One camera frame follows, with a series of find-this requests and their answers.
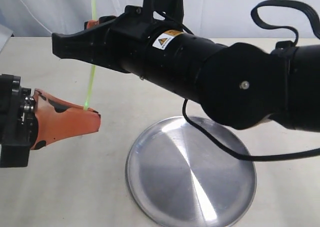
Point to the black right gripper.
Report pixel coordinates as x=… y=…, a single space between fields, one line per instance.
x=161 y=52

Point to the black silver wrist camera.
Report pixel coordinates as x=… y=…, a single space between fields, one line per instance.
x=171 y=10

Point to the round stainless steel plate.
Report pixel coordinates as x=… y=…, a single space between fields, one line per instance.
x=179 y=178

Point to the white fabric backdrop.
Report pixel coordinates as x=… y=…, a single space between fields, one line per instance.
x=206 y=18

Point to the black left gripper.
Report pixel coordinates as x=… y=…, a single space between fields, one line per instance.
x=31 y=123

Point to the green glow stick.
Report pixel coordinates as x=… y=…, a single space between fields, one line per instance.
x=93 y=67

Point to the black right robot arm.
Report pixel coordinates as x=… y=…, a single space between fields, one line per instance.
x=238 y=86

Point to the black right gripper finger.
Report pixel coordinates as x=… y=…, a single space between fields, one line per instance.
x=89 y=46

